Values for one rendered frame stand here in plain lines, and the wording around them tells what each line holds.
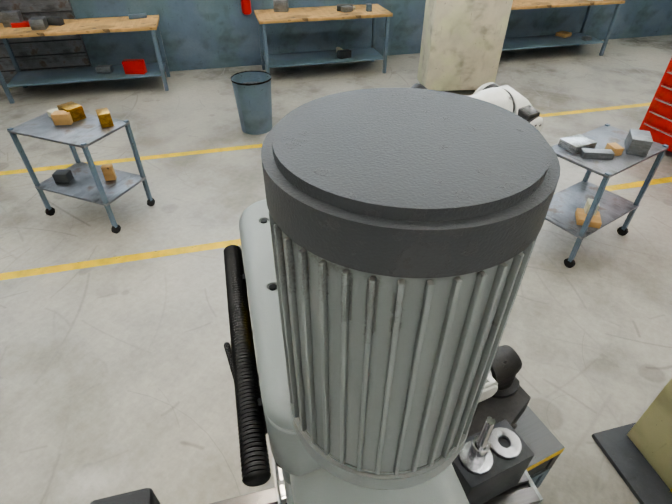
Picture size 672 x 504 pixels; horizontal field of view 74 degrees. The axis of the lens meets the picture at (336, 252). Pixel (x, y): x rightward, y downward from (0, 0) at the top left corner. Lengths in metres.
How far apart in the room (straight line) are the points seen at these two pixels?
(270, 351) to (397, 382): 0.27
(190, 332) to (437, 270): 3.02
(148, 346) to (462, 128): 3.03
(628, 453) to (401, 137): 2.79
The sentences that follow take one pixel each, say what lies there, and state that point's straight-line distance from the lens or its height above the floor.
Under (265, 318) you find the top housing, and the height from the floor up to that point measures 1.89.
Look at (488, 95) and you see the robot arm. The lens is 0.85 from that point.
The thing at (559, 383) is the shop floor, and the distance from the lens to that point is 3.15.
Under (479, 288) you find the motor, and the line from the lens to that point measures 0.29.
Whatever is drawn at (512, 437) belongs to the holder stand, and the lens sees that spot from 1.47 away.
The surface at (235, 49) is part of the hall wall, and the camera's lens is 8.27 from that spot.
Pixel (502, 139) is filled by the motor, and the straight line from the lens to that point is 0.33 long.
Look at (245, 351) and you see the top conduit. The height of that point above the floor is 1.81.
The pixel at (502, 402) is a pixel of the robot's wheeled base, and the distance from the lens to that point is 2.22.
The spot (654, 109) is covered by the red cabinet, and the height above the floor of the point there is 0.42.
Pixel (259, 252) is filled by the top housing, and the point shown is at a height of 1.89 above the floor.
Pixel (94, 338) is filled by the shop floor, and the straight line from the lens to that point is 3.45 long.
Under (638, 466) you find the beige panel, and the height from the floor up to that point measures 0.03.
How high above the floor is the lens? 2.34
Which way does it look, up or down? 39 degrees down
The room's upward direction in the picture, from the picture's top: straight up
